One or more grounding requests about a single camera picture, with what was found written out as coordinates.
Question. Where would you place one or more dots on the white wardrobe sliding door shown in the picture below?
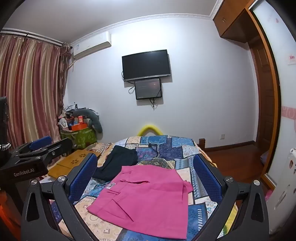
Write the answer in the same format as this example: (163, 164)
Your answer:
(286, 88)

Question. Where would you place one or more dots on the white appliance with stickers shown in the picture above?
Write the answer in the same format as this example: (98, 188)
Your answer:
(283, 197)

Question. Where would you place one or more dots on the orange box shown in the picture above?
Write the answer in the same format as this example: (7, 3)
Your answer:
(79, 127)

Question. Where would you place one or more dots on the dark navy pants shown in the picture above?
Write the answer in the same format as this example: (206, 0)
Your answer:
(118, 160)

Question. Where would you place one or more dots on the pink pants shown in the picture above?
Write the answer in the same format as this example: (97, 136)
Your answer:
(143, 199)

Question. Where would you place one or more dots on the wooden overhead cabinet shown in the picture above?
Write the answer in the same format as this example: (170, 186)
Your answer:
(227, 20)

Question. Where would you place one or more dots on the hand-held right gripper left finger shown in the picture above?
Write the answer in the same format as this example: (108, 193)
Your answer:
(84, 176)

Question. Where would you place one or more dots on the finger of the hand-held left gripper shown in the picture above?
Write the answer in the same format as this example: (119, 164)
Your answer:
(41, 141)
(59, 148)

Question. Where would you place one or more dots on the white air conditioner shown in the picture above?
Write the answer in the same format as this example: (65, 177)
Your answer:
(91, 45)

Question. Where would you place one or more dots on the striped pink curtain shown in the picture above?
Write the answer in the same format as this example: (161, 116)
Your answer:
(30, 92)

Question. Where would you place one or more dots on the patchwork printed blanket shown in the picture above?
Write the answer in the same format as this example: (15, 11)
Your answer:
(175, 153)

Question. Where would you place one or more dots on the green fabric storage box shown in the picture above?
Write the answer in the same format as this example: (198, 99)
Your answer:
(79, 138)

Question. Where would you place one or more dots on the small black wall monitor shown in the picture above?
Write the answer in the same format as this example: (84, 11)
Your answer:
(148, 89)

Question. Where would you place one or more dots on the black wall television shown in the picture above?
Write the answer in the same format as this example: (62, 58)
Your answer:
(146, 64)

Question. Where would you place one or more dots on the grey plush toy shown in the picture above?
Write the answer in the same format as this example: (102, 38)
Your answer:
(96, 120)

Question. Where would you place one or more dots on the yellow foam tube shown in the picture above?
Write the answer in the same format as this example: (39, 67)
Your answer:
(149, 128)

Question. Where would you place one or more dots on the wooden bed post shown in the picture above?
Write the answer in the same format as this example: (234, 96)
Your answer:
(202, 141)

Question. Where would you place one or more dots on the person's orange clothing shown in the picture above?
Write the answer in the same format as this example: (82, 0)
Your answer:
(5, 217)

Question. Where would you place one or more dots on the wooden door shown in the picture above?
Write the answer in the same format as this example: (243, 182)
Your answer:
(266, 97)

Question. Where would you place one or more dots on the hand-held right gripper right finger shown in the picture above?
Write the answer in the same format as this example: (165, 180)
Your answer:
(205, 176)

